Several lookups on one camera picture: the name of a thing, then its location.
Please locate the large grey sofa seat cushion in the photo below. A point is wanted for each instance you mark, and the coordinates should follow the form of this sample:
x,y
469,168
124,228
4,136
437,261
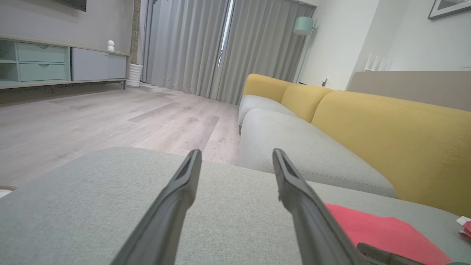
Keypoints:
x,y
73,213

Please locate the beige low partition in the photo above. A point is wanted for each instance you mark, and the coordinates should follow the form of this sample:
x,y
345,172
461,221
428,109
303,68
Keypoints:
x,y
412,88

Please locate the grey cabinet door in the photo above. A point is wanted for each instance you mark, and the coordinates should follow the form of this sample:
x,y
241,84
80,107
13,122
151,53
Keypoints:
x,y
117,67
89,65

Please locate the mint green cabinet drawer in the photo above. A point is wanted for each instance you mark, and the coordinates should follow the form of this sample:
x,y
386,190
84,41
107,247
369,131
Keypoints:
x,y
42,72
41,52

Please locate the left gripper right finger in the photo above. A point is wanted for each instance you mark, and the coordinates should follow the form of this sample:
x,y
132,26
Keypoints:
x,y
312,224

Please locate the yellow sofa armrest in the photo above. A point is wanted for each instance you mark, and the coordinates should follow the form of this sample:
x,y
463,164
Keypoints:
x,y
263,86

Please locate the large yellow sofa backrest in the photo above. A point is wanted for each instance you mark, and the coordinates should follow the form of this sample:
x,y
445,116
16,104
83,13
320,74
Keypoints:
x,y
404,147

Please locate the long grey sofa seat cushion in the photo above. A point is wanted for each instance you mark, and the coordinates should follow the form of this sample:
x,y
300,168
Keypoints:
x,y
301,151

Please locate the mint green lamp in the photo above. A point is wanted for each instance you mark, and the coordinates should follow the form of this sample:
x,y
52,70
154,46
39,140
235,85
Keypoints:
x,y
304,25

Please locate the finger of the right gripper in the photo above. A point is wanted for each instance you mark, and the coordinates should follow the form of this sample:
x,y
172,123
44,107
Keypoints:
x,y
386,257

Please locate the grey curtain panel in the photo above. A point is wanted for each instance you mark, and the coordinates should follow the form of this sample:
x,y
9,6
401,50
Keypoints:
x,y
265,48
180,44

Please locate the small white figurine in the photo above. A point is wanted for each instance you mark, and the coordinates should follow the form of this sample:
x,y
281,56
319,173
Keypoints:
x,y
110,45

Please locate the red basketball jersey white sleeves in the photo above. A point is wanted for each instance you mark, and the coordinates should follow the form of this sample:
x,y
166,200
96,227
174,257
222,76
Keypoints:
x,y
382,232

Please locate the long low media cabinet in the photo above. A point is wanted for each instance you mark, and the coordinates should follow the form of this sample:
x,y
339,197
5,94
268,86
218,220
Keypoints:
x,y
88,68

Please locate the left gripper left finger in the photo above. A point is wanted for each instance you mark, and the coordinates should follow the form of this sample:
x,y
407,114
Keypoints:
x,y
165,217

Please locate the small yellow sofa backrest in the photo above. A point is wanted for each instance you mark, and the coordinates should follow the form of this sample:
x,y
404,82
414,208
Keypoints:
x,y
303,101

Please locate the white objects on partition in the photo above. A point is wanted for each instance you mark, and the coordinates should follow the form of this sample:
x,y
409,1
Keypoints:
x,y
377,63

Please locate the red shorts with white band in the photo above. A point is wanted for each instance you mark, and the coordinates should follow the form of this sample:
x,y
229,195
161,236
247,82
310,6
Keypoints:
x,y
466,230

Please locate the white wall socket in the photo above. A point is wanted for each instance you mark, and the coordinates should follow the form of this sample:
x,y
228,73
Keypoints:
x,y
325,81

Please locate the brown trunk post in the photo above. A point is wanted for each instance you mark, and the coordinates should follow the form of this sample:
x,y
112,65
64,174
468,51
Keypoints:
x,y
135,33

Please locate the white ribbed floor pot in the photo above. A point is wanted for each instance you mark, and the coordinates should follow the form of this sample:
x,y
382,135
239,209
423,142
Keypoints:
x,y
134,75

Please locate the small grey sofa seat cushion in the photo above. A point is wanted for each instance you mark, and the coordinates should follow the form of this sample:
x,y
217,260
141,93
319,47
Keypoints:
x,y
257,105

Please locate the framed wall picture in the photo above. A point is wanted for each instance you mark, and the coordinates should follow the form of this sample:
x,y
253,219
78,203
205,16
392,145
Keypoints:
x,y
450,8

